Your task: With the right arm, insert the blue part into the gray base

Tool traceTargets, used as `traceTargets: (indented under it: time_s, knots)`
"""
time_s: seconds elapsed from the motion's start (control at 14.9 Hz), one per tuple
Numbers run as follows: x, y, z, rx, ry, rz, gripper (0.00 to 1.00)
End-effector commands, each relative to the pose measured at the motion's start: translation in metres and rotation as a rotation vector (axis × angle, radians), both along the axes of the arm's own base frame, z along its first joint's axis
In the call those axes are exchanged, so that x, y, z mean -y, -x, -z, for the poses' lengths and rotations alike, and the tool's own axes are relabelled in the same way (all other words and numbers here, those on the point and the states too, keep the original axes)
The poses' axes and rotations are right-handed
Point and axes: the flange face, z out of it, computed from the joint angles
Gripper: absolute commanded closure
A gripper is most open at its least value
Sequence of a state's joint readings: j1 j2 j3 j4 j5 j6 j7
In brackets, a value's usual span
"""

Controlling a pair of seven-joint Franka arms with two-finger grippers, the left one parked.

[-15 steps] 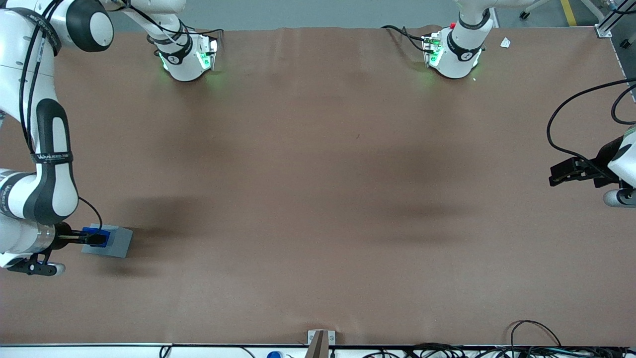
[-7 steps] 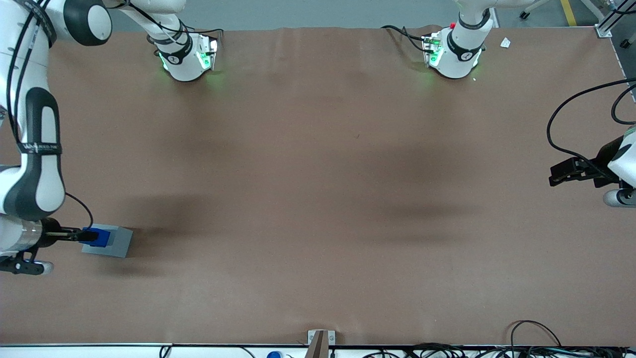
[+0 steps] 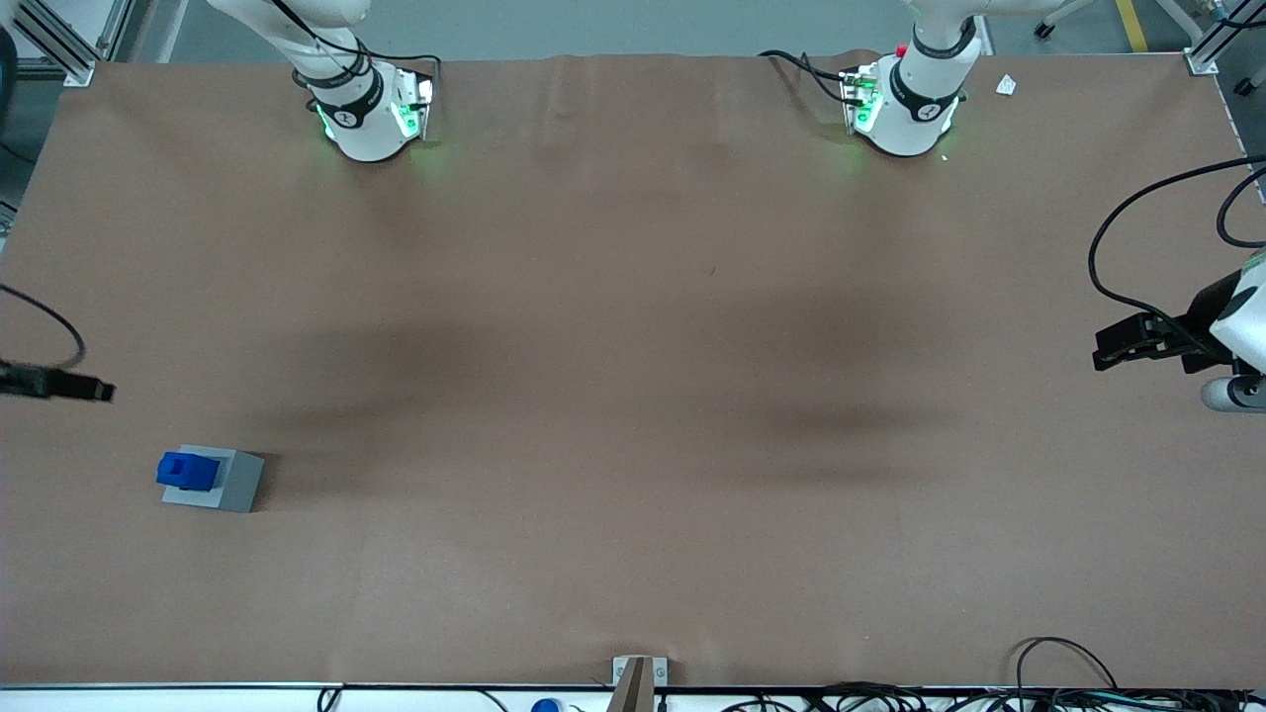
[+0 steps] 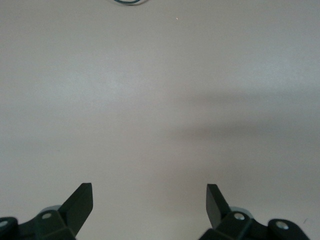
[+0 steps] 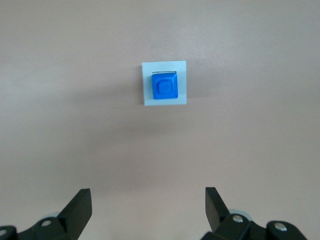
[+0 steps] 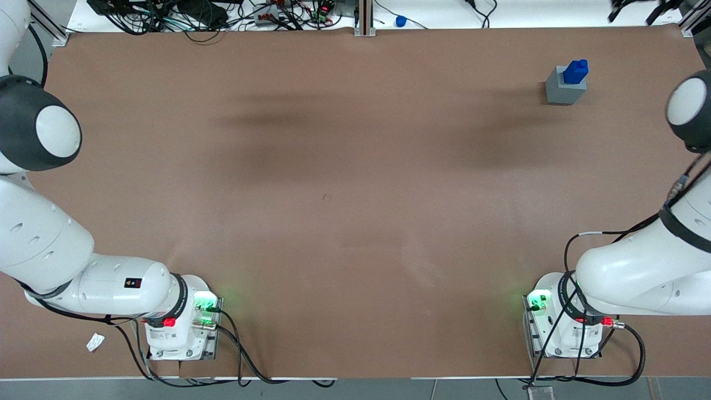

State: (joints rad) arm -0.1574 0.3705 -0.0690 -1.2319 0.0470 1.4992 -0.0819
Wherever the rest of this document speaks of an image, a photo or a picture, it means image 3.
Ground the aluminium frame post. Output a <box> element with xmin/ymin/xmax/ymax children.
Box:
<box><xmin>0</xmin><ymin>0</ymin><xmax>136</xmax><ymax>88</ymax></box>
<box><xmin>1185</xmin><ymin>0</ymin><xmax>1266</xmax><ymax>76</ymax></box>

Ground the gray hollow square base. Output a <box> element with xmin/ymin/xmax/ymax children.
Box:
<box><xmin>160</xmin><ymin>447</ymin><xmax>266</xmax><ymax>515</ymax></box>

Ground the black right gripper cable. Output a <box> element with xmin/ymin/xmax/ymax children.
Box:
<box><xmin>0</xmin><ymin>284</ymin><xmax>86</xmax><ymax>371</ymax></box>

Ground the grey chair leg with caster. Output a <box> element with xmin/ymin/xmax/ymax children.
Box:
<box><xmin>1033</xmin><ymin>0</ymin><xmax>1101</xmax><ymax>40</ymax></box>

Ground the black tangled cable bundle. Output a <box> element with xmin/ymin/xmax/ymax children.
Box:
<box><xmin>722</xmin><ymin>681</ymin><xmax>1266</xmax><ymax>712</ymax></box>

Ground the black cable loop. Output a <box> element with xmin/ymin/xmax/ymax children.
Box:
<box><xmin>1012</xmin><ymin>637</ymin><xmax>1120</xmax><ymax>693</ymax></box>

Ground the brown table cover sheet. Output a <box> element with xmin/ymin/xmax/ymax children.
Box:
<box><xmin>0</xmin><ymin>51</ymin><xmax>1266</xmax><ymax>689</ymax></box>

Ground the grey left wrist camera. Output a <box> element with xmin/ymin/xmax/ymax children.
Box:
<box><xmin>1200</xmin><ymin>376</ymin><xmax>1266</xmax><ymax>412</ymax></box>

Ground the black base cable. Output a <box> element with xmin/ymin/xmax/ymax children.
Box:
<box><xmin>348</xmin><ymin>36</ymin><xmax>443</xmax><ymax>82</ymax></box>
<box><xmin>759</xmin><ymin>49</ymin><xmax>854</xmax><ymax>106</ymax></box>

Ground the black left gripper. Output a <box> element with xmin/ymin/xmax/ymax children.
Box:
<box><xmin>1092</xmin><ymin>269</ymin><xmax>1243</xmax><ymax>376</ymax></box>

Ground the black looped cable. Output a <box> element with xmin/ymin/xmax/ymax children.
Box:
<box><xmin>1216</xmin><ymin>166</ymin><xmax>1266</xmax><ymax>249</ymax></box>

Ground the black left base cable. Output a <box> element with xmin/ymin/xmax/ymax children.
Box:
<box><xmin>759</xmin><ymin>49</ymin><xmax>854</xmax><ymax>106</ymax></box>

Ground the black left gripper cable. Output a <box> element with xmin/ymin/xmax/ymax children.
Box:
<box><xmin>1088</xmin><ymin>155</ymin><xmax>1266</xmax><ymax>342</ymax></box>

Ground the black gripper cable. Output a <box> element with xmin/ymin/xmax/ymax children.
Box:
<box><xmin>0</xmin><ymin>284</ymin><xmax>86</xmax><ymax>371</ymax></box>
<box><xmin>1088</xmin><ymin>155</ymin><xmax>1266</xmax><ymax>342</ymax></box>

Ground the blue plastic part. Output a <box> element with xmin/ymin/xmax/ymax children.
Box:
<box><xmin>155</xmin><ymin>451</ymin><xmax>222</xmax><ymax>493</ymax></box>

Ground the black right base cable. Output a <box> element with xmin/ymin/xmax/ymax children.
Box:
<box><xmin>348</xmin><ymin>36</ymin><xmax>443</xmax><ymax>82</ymax></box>

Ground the grey metal camera bracket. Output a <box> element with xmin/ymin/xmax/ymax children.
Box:
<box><xmin>612</xmin><ymin>656</ymin><xmax>669</xmax><ymax>712</ymax></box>

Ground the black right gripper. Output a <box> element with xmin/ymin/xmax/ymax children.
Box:
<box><xmin>0</xmin><ymin>361</ymin><xmax>117</xmax><ymax>403</ymax></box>

